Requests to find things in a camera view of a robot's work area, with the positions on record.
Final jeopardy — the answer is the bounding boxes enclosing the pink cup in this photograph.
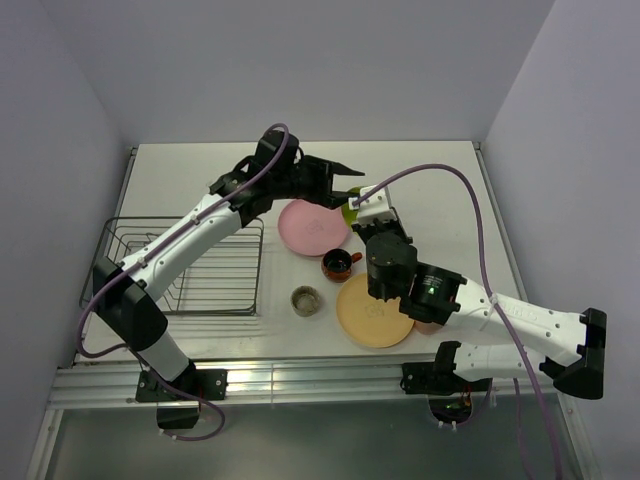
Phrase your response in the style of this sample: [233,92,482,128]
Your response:
[414,321,442,335]

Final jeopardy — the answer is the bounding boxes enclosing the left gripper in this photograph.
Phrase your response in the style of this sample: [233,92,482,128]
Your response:
[270,155,357,208]

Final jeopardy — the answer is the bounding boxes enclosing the purple cable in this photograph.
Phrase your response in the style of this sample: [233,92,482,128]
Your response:
[349,164,566,480]
[77,123,292,359]

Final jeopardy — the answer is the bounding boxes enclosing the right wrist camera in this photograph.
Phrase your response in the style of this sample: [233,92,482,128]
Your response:
[347,185,397,226]

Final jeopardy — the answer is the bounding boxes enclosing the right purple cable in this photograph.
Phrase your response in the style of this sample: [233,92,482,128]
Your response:
[349,164,566,480]

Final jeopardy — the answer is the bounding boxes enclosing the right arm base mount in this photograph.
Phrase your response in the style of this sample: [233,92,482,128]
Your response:
[399,362,493,432]

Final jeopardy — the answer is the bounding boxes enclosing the metal wire dish rack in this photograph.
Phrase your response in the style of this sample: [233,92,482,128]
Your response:
[93,216,264,316]

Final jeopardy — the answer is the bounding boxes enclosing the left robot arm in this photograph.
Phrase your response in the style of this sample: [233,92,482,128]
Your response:
[87,124,356,399]

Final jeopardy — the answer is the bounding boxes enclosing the yellow plate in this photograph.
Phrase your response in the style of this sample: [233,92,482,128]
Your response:
[336,274,414,349]

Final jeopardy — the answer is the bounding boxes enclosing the orange mug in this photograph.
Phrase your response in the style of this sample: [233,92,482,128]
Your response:
[321,248,363,283]

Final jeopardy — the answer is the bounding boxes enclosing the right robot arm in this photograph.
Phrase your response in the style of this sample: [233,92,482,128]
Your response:
[353,207,607,400]

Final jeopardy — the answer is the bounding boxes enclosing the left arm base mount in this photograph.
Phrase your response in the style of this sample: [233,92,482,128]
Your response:
[134,368,228,442]

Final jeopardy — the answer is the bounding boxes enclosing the small speckled grey cup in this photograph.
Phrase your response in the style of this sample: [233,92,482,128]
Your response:
[290,286,321,317]

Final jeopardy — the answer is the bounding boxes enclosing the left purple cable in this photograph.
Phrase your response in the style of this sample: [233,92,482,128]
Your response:
[77,123,292,359]

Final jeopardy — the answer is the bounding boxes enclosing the green bowl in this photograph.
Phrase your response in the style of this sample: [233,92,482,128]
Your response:
[341,186,362,227]

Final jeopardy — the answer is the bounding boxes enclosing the pink plate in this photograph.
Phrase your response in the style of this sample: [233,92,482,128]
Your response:
[277,200,350,257]

